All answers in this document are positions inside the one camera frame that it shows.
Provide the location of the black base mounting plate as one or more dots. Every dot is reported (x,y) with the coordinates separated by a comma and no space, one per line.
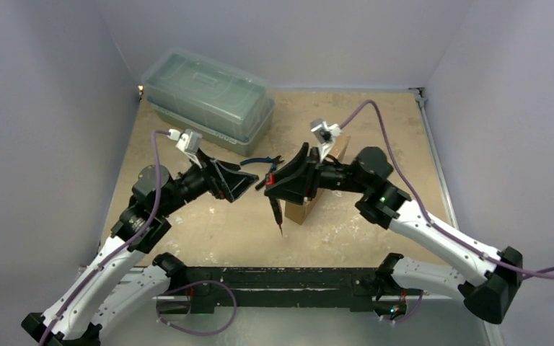
(199,290)

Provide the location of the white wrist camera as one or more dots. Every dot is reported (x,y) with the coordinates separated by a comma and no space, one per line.
(188,142)
(326,136)

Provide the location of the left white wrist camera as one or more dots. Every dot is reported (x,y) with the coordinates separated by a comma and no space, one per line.
(188,142)

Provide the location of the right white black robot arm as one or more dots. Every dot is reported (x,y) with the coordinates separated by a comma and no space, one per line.
(484,278)

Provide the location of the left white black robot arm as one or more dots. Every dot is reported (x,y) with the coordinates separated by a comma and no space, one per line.
(97,301)

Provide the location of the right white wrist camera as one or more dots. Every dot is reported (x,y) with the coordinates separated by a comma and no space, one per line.
(326,136)

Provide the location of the red utility knife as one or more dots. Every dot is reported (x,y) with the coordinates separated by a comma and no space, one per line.
(274,203)

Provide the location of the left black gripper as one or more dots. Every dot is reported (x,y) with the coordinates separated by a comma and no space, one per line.
(228,186)

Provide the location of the clear plastic storage bin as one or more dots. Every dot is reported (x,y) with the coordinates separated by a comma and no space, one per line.
(228,106)

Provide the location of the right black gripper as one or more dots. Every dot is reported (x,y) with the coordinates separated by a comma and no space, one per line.
(311,172)

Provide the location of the blue handled pliers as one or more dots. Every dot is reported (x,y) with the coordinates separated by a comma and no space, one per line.
(273,161)

